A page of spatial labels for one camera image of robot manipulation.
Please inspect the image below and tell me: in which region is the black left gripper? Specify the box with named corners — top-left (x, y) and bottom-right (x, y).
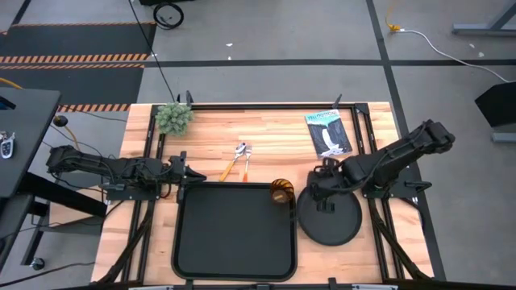
top-left (167, 151), bottom-right (207, 203)

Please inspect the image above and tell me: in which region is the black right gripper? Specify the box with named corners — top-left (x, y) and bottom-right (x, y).
top-left (307, 156), bottom-right (348, 214)

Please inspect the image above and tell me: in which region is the black round plate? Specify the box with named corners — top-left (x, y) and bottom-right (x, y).
top-left (296, 183), bottom-right (364, 247)

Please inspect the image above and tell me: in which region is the orange-handled spoon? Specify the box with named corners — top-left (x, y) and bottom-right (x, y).
top-left (218, 142), bottom-right (248, 183)

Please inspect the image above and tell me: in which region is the orange-handled fork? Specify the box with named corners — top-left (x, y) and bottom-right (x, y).
top-left (241, 144), bottom-right (254, 184)

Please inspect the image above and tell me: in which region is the amber ribbed cup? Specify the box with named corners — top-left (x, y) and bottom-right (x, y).
top-left (269, 178), bottom-right (296, 205)

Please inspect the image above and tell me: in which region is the black plastic tray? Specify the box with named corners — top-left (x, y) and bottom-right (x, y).
top-left (171, 181), bottom-right (299, 283)

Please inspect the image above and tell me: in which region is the green artificial plant ball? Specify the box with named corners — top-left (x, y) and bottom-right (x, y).
top-left (154, 101), bottom-right (195, 137)

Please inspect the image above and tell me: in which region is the black hazard-striped floor mat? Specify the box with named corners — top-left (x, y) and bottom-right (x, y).
top-left (0, 21), bottom-right (158, 65)
top-left (0, 63), bottom-right (146, 114)

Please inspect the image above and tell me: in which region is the black desk top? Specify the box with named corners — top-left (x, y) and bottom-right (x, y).
top-left (0, 87), bottom-right (62, 199)

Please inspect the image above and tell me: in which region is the grey metal foot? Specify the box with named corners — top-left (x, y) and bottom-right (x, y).
top-left (491, 131), bottom-right (516, 144)

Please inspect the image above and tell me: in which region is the key fob with keys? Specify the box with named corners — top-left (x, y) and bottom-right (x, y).
top-left (0, 130), bottom-right (17, 160)

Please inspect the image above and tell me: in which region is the black angular stand base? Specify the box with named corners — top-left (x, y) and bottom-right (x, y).
top-left (473, 80), bottom-right (516, 129)

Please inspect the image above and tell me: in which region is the grey metal table leg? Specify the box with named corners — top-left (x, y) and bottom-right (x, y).
top-left (451, 0), bottom-right (516, 38)

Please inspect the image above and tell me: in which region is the black aluminium table frame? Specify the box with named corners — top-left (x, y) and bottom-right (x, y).
top-left (96, 90), bottom-right (437, 290)

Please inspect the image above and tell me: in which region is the yellow cable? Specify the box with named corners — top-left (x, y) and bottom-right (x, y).
top-left (62, 124), bottom-right (82, 152)
top-left (0, 77), bottom-right (24, 91)

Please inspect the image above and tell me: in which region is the long black floor cable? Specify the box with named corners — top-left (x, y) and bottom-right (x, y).
top-left (127, 0), bottom-right (179, 104)

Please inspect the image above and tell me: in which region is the black desk leg frame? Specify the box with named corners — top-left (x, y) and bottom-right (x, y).
top-left (0, 172), bottom-right (109, 271)

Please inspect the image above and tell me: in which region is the coiled black cable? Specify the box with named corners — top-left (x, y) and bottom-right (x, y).
top-left (152, 2), bottom-right (185, 31)

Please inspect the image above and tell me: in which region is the yellow extension cable plug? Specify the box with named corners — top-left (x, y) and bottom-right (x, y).
top-left (384, 0), bottom-right (402, 33)

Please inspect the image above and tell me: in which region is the white floor cable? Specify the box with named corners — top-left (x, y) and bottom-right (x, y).
top-left (398, 28), bottom-right (514, 84)

